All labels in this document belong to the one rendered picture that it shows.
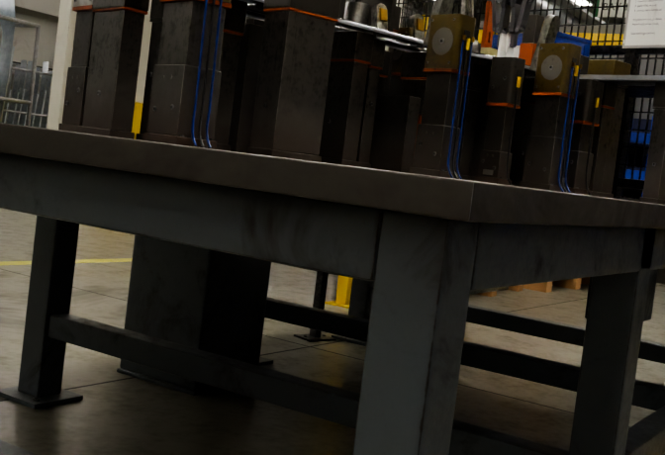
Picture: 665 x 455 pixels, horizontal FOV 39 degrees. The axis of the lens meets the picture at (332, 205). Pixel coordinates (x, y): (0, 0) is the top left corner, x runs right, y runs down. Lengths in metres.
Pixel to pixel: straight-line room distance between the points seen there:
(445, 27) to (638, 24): 1.01
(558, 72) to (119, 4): 1.05
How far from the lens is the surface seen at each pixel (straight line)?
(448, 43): 2.03
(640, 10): 2.94
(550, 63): 2.29
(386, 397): 1.00
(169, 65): 1.60
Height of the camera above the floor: 0.70
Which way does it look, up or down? 3 degrees down
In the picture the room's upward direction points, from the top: 7 degrees clockwise
